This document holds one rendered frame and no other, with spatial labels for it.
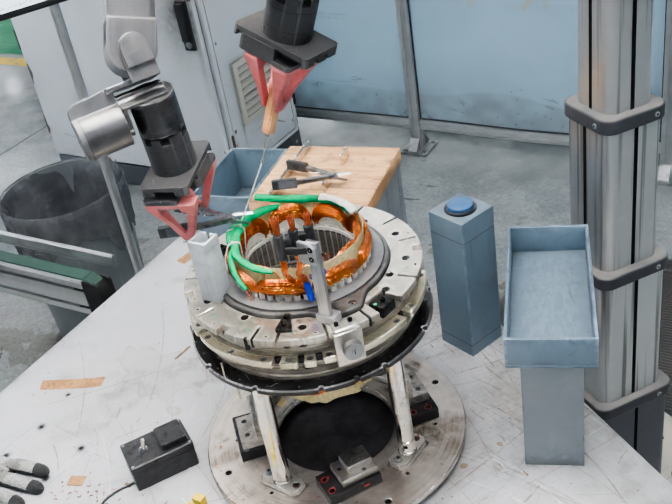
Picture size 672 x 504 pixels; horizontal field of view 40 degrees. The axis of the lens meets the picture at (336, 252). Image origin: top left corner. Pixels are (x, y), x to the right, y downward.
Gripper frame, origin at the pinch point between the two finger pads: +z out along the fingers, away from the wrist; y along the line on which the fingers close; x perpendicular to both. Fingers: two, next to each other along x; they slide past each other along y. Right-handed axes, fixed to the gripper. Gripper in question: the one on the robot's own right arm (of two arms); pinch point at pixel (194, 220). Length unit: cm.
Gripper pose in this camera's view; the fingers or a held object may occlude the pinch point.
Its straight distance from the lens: 123.4
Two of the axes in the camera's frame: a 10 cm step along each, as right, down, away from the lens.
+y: -1.8, 6.6, -7.3
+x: 9.7, -0.2, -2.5
